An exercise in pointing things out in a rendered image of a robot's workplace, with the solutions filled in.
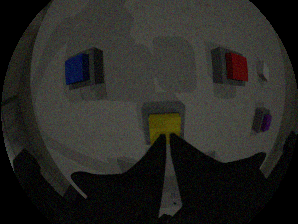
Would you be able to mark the purple button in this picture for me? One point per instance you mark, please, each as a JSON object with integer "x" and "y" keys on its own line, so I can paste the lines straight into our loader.
{"x": 262, "y": 120}

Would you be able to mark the red button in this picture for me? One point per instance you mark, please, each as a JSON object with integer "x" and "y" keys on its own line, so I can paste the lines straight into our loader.
{"x": 229, "y": 67}

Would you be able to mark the yellow button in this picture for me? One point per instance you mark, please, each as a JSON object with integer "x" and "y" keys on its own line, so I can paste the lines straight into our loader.
{"x": 165, "y": 117}

